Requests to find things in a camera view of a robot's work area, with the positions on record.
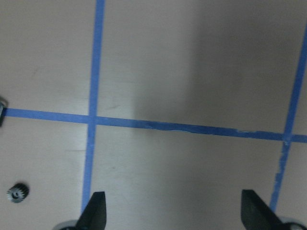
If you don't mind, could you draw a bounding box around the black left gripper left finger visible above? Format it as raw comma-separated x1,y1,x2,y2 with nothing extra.
75,192,107,230

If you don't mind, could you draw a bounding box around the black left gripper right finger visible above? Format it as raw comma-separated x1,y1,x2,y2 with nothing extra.
241,189,283,230

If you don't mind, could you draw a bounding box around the small black gear on pile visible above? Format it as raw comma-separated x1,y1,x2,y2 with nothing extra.
0,96,8,126

